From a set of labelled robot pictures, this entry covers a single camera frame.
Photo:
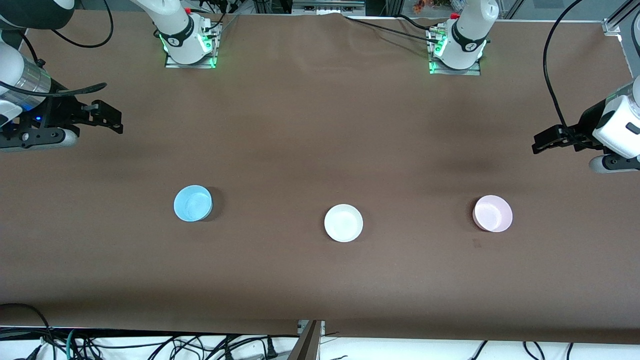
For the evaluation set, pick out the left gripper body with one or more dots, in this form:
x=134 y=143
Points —
x=586 y=125

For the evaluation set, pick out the pink bowl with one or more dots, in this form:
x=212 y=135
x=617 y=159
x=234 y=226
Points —
x=492 y=214

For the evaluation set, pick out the black power plug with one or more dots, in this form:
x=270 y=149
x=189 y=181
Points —
x=271 y=348

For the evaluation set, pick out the orange background object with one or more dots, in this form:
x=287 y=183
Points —
x=422 y=5

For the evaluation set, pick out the aluminium frame rail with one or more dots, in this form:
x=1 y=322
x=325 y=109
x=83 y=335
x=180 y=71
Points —
x=327 y=6

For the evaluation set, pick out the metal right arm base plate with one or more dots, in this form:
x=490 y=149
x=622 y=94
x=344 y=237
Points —
x=190 y=65

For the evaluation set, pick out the white bowl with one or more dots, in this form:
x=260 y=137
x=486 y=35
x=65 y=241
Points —
x=343 y=223

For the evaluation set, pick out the brown table cover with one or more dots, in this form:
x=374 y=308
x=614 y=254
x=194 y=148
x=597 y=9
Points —
x=250 y=280

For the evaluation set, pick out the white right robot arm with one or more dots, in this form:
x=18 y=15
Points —
x=175 y=25

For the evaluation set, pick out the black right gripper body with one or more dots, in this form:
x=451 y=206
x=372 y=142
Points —
x=56 y=111

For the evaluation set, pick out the blue bowl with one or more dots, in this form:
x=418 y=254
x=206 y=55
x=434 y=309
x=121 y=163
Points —
x=192 y=204

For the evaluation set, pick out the aluminium corner profile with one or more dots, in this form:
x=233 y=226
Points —
x=617 y=22

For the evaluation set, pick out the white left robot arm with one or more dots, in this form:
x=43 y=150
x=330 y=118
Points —
x=470 y=30

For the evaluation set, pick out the aluminium frame post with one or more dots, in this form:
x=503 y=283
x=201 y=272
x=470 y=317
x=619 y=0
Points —
x=305 y=345

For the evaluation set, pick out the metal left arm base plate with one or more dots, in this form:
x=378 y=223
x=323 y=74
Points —
x=472 y=73

